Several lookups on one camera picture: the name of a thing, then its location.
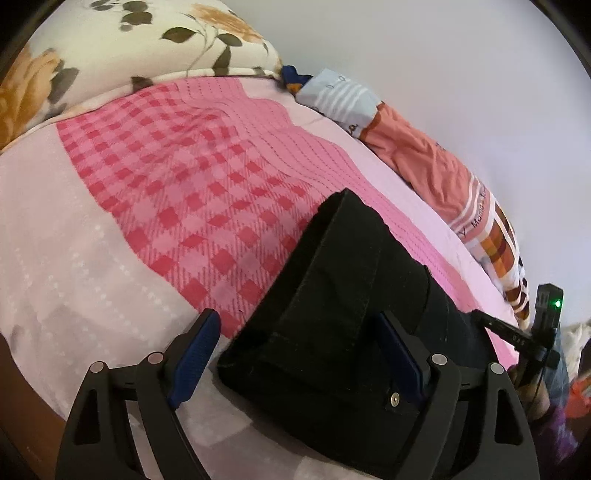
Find brown wooden bed frame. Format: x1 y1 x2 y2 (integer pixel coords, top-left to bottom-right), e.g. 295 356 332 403
0 331 68 467

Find bright orange cloth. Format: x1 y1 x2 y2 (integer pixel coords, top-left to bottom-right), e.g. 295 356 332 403
564 377 591 421

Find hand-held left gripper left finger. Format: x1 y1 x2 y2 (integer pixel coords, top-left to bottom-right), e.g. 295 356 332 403
55 308 222 480

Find black pants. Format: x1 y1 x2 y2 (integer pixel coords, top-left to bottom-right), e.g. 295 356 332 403
217 188 522 480

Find dark blue cloth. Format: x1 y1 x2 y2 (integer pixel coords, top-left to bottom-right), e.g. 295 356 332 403
281 65 311 93

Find pink checkered bed sheet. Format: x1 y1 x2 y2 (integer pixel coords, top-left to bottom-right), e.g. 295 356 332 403
0 76 520 480

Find person's right hand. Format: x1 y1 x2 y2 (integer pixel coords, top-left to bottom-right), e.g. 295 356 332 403
507 364 552 422

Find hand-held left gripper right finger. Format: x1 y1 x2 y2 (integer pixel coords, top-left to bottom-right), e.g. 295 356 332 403
372 311 541 480

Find orange striped quilt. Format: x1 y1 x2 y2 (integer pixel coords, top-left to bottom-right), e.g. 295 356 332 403
360 102 532 324

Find purple patterned clothing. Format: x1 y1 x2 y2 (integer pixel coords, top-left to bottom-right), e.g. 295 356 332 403
529 323 583 467

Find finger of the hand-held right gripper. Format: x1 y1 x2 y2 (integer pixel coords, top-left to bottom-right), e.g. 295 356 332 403
468 309 534 344

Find floral cream pillow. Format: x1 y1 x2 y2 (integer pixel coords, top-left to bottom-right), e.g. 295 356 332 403
0 0 283 151

